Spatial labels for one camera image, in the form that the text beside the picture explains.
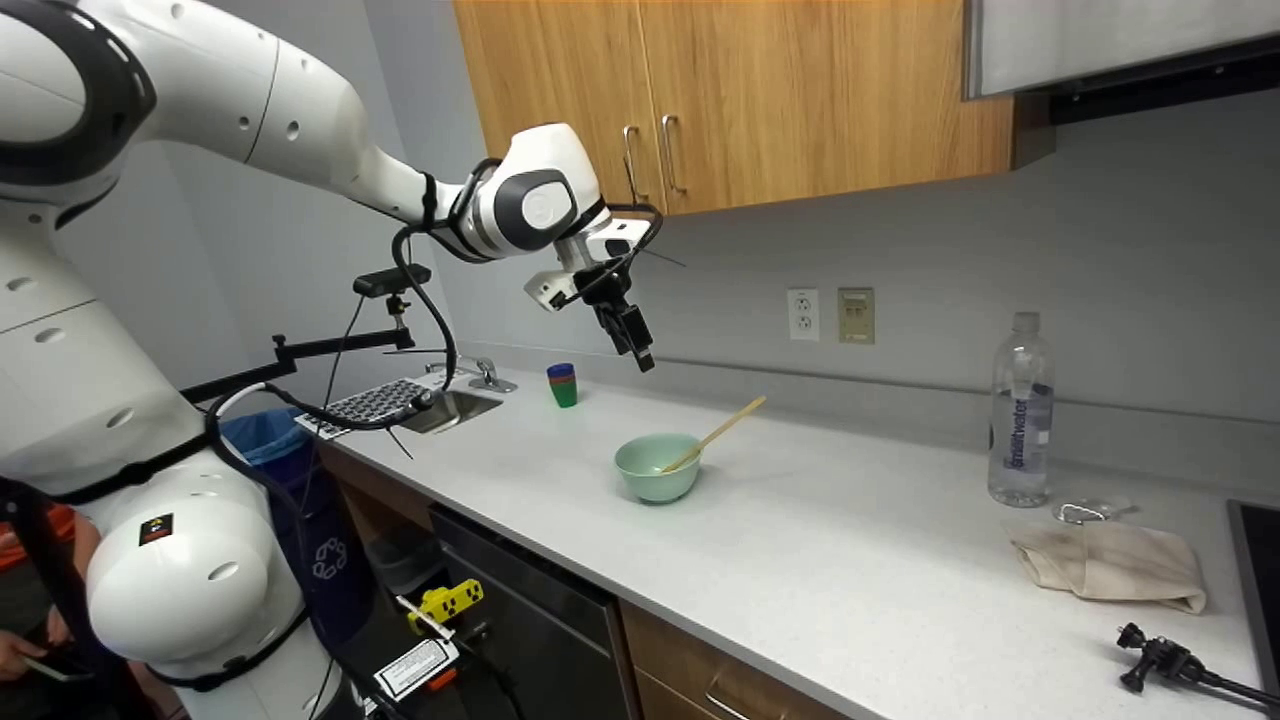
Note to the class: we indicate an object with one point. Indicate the bystander hand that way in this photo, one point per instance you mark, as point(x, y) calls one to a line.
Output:
point(24, 656)

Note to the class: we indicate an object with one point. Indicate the white wall power outlet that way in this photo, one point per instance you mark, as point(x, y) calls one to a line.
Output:
point(803, 313)

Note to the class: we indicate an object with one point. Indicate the black external camera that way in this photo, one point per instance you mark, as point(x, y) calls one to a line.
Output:
point(395, 276)

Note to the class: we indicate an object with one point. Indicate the metal faucet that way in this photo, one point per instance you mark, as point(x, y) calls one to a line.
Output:
point(478, 377)

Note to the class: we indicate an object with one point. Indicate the wooden drawer front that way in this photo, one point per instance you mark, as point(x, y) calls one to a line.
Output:
point(707, 674)

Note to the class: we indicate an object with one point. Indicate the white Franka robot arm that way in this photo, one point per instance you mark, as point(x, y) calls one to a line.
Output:
point(200, 95)

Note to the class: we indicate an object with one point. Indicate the steel sink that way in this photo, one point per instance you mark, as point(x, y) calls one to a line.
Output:
point(454, 410)

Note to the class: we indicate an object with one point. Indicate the wooden spoon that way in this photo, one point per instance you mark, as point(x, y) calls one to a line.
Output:
point(721, 430)

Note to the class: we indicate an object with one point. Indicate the mint green bowl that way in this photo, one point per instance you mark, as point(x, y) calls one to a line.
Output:
point(658, 476)

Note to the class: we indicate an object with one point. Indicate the grid drying mat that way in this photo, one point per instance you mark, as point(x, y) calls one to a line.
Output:
point(362, 407)

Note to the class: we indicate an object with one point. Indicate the wooden wall cabinet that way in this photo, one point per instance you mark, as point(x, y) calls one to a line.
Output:
point(1033, 134)

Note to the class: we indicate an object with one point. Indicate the yellow hand tool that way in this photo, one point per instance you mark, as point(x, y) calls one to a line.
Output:
point(448, 601)

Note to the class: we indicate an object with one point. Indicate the black dishwasher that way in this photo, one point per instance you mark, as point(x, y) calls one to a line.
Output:
point(546, 627)

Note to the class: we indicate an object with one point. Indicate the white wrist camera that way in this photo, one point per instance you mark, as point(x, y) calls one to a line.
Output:
point(553, 284)

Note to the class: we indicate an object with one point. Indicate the green cup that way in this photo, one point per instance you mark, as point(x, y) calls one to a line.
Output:
point(567, 397)

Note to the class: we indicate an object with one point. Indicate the beige wall switch plate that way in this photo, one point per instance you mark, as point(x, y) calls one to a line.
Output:
point(858, 313)

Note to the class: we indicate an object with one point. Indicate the white and red device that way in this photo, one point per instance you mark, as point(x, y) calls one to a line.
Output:
point(420, 665)

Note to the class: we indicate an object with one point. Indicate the beige cloth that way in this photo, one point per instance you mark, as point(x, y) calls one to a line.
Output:
point(1112, 563)

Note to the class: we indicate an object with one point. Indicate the wooden base cabinet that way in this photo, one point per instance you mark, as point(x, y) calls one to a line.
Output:
point(382, 515)

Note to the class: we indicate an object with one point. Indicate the black stove top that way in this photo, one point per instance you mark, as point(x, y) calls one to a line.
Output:
point(1263, 585)

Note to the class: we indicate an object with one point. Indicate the wooden cabinet door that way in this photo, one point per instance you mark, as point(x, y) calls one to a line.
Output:
point(825, 83)
point(532, 65)

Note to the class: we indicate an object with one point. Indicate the clear plastic water bottle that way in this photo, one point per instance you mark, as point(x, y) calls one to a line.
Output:
point(1021, 425)

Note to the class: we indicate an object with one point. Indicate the person in orange shirt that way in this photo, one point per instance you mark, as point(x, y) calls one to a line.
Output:
point(34, 563)

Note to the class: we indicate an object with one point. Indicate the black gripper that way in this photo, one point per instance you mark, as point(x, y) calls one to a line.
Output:
point(611, 298)

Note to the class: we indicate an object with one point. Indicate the blue cup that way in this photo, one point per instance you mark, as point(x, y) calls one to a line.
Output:
point(561, 374)

